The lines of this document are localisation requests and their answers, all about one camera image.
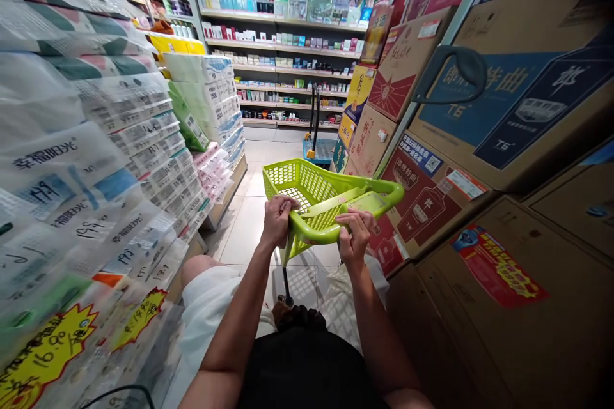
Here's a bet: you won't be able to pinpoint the person's right hand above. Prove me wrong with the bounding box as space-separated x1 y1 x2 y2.
334 208 380 268

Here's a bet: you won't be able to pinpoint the person's left hand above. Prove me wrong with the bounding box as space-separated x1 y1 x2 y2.
259 194 302 251

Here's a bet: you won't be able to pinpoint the person's left fingers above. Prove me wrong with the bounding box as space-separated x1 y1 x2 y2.
271 194 302 215

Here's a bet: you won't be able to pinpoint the person's right fingers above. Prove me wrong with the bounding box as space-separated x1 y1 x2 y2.
334 208 379 237

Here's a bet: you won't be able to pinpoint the green plastic shopping cart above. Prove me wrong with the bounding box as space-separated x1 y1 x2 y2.
262 158 405 308

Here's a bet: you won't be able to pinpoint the wooden display platform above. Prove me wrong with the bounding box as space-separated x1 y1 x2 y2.
201 153 249 233

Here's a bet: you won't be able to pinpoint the blue hand trolley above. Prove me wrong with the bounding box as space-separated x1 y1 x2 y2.
302 84 337 166

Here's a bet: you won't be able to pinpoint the stack of pink tissue packs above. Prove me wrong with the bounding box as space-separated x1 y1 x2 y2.
193 142 237 206

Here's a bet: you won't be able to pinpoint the green wrapped paper pack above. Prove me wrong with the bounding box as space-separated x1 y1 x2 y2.
167 81 211 153

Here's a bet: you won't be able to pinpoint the stack of white paper rolls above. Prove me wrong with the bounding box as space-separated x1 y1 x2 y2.
162 53 247 171

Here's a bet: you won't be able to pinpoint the shelf with cosmetics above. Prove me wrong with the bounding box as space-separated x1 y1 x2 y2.
198 0 371 131

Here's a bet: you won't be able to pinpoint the red promotional sticker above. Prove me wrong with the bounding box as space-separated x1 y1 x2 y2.
451 224 551 309

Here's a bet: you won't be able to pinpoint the person's body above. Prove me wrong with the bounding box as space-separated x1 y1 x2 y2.
237 305 390 409

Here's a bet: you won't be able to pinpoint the stack of cardboard cartons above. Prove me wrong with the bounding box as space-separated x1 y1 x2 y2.
331 0 614 409

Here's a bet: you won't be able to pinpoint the small yellow starburst price tag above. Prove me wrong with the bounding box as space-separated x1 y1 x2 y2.
111 287 168 352

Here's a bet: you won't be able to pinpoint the stack of yellow packs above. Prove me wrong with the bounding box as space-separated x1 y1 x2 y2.
147 33 207 80

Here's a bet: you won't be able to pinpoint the stack of clear-wrapped tissue packs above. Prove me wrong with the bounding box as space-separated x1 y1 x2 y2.
0 0 213 409

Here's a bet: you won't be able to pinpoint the large yellow starburst price tag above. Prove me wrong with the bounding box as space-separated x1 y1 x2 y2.
0 303 100 409

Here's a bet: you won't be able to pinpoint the grey loop handle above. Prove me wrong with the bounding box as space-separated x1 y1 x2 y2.
411 45 489 105

